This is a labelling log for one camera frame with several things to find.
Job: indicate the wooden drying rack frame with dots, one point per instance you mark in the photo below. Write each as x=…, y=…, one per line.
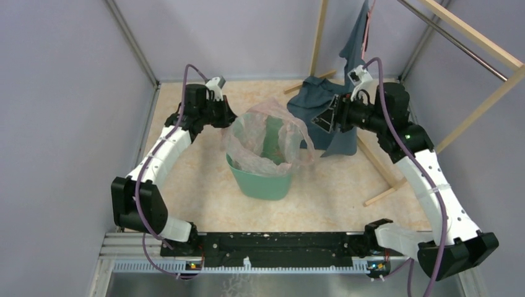
x=485, y=165

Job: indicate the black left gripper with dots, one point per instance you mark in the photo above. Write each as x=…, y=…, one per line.
x=228, y=116

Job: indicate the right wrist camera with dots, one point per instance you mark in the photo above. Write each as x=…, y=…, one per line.
x=361, y=79

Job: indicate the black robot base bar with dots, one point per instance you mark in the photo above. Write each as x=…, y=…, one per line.
x=275, y=249

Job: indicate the green plastic trash bin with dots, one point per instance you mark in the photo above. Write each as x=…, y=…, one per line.
x=262, y=180

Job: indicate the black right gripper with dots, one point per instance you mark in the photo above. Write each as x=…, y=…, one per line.
x=337, y=112

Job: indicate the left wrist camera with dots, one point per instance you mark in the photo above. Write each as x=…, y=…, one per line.
x=215, y=85

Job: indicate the pink translucent trash bag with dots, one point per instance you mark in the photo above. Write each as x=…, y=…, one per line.
x=298, y=145

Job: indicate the metal rod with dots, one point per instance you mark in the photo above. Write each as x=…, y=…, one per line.
x=434, y=26

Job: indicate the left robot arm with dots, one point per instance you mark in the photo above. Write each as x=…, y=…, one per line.
x=136, y=198

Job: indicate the white cable duct strip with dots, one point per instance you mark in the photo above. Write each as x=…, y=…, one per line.
x=192, y=267

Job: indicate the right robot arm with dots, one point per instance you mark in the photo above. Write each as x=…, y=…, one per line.
x=456, y=243

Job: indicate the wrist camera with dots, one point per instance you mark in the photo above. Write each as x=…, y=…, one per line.
x=361, y=79
x=215, y=85

